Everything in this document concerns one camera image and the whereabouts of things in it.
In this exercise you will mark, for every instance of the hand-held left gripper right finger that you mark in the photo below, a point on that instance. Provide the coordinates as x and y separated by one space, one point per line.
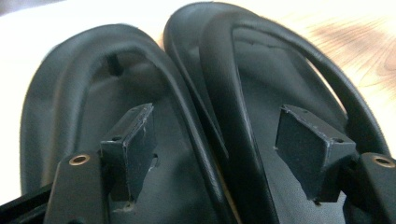
311 155

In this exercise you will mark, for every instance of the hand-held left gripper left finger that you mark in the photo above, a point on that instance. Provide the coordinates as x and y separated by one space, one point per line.
130 155

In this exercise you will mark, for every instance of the black flip-flop slipper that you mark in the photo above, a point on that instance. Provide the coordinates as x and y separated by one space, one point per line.
258 87
77 102

